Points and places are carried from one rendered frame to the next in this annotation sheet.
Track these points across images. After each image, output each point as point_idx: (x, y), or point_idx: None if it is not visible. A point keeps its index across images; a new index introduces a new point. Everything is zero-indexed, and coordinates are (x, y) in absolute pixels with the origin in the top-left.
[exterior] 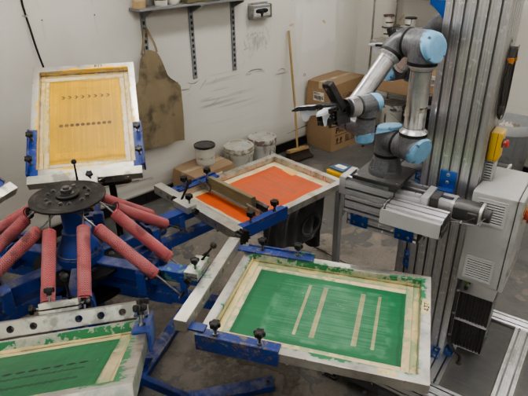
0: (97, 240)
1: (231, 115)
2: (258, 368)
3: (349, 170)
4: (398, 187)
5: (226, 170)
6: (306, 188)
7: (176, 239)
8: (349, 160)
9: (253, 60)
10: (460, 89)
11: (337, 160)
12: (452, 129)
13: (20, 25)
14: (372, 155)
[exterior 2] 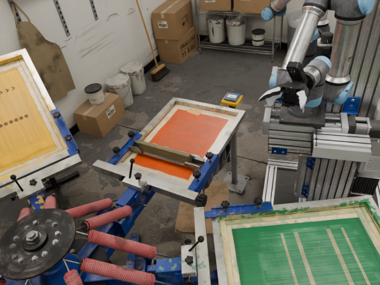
0: (76, 260)
1: (104, 56)
2: (211, 266)
3: (266, 112)
4: (324, 125)
5: (116, 102)
6: (217, 125)
7: (135, 212)
8: (196, 68)
9: (108, 8)
10: (367, 28)
11: (188, 70)
12: (358, 63)
13: None
14: (210, 60)
